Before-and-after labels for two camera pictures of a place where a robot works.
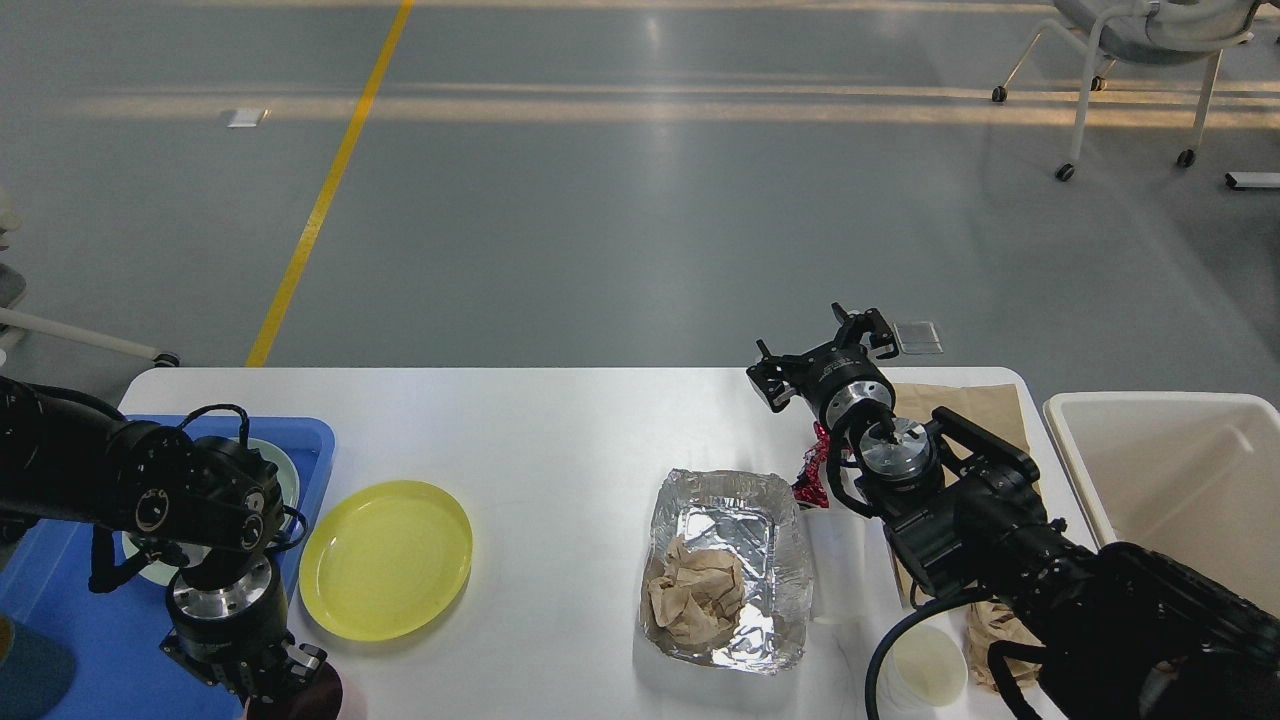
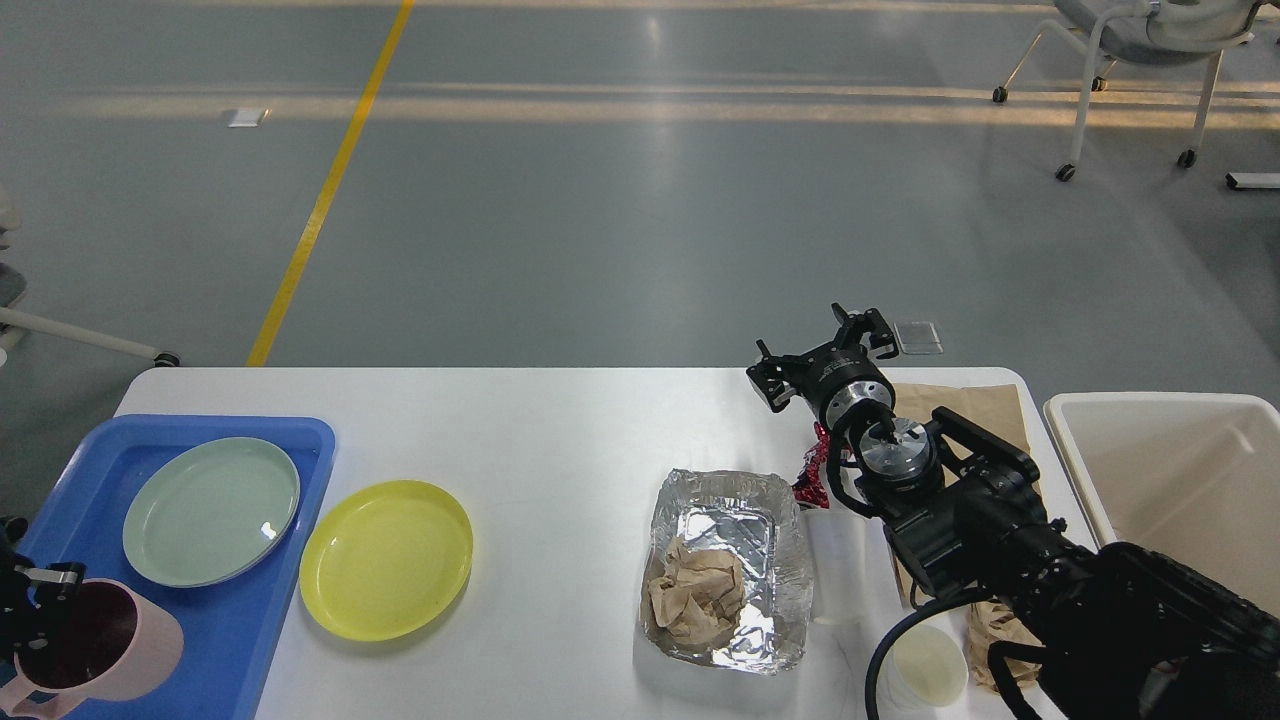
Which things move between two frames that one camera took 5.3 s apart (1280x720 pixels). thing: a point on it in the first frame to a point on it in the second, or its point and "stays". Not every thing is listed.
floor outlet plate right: x=918 y=337 stays
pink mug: x=320 y=699 to x=107 y=641
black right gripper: x=833 y=378 stays
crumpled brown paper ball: x=699 y=599 stays
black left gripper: x=238 y=636 to x=23 y=624
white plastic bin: x=1192 y=476 stays
